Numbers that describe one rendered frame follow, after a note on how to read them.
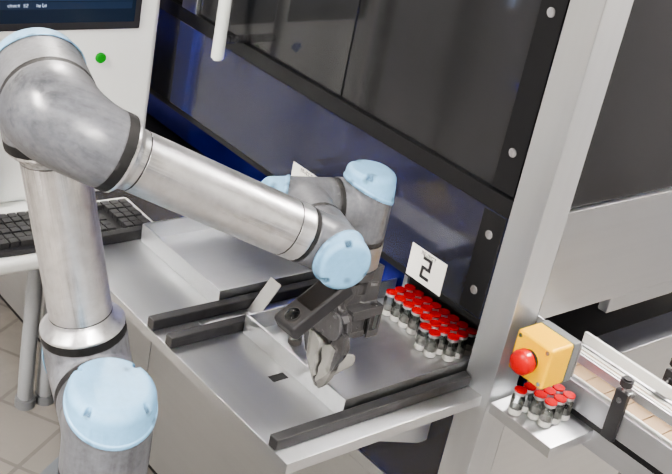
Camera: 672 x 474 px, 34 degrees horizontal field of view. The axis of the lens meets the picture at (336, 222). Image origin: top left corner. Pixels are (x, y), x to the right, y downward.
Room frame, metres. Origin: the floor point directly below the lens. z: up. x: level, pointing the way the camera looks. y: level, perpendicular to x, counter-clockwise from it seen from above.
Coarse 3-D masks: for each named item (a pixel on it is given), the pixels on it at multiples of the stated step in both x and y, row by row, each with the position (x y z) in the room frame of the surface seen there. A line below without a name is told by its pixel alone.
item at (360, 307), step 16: (352, 288) 1.43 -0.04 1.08; (368, 288) 1.45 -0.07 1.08; (352, 304) 1.44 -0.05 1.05; (368, 304) 1.45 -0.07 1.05; (336, 320) 1.40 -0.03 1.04; (352, 320) 1.41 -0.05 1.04; (368, 320) 1.44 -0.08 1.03; (336, 336) 1.40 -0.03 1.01; (352, 336) 1.43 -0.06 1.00; (368, 336) 1.44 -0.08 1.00
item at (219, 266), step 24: (144, 240) 1.81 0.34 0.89; (168, 240) 1.84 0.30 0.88; (192, 240) 1.86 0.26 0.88; (216, 240) 1.88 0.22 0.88; (240, 240) 1.90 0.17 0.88; (168, 264) 1.75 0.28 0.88; (192, 264) 1.77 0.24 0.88; (216, 264) 1.79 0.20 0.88; (240, 264) 1.81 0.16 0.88; (264, 264) 1.83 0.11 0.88; (288, 264) 1.84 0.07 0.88; (216, 288) 1.64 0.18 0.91; (240, 288) 1.67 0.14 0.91
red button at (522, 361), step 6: (522, 348) 1.48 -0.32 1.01; (516, 354) 1.47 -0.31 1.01; (522, 354) 1.46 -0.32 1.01; (528, 354) 1.46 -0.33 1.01; (510, 360) 1.47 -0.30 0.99; (516, 360) 1.46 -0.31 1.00; (522, 360) 1.46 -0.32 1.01; (528, 360) 1.46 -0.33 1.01; (534, 360) 1.46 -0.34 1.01; (516, 366) 1.46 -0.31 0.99; (522, 366) 1.45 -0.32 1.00; (528, 366) 1.45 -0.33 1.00; (534, 366) 1.46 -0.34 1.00; (516, 372) 1.46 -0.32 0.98; (522, 372) 1.45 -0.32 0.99; (528, 372) 1.45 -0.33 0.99
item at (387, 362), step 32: (384, 288) 1.79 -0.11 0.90; (256, 320) 1.59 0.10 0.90; (384, 320) 1.71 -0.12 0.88; (288, 352) 1.49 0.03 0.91; (352, 352) 1.58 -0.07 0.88; (384, 352) 1.60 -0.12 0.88; (416, 352) 1.62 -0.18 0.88; (352, 384) 1.49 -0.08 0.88; (384, 384) 1.51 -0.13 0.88; (416, 384) 1.50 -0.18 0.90
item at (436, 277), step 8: (416, 248) 1.69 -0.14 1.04; (416, 256) 1.68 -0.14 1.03; (432, 256) 1.66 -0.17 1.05; (408, 264) 1.69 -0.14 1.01; (416, 264) 1.68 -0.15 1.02; (424, 264) 1.67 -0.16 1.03; (432, 264) 1.66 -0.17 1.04; (440, 264) 1.64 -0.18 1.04; (408, 272) 1.69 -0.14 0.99; (416, 272) 1.68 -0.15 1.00; (424, 272) 1.67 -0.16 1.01; (432, 272) 1.65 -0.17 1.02; (440, 272) 1.64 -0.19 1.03; (416, 280) 1.68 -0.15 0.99; (424, 280) 1.66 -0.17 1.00; (432, 280) 1.65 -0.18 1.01; (440, 280) 1.64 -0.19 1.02; (432, 288) 1.65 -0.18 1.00; (440, 288) 1.64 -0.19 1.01
